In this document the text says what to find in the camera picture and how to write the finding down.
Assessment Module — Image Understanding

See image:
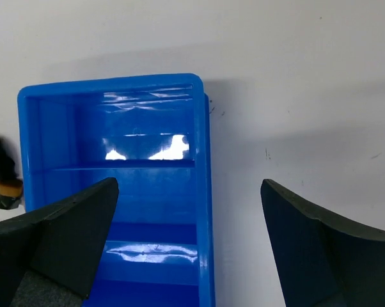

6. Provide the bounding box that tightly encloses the short kabuki makeup brush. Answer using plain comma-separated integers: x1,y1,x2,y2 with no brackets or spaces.
0,138,23,210

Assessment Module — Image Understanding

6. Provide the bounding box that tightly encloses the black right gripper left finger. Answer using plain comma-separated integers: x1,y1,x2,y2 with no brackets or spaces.
0,177,119,306

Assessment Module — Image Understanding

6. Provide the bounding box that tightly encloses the blue plastic organizer tray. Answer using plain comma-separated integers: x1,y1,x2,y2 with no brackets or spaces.
17,74,216,306

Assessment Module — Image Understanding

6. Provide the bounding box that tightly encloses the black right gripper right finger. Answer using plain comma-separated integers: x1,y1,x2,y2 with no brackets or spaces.
260,179,385,306

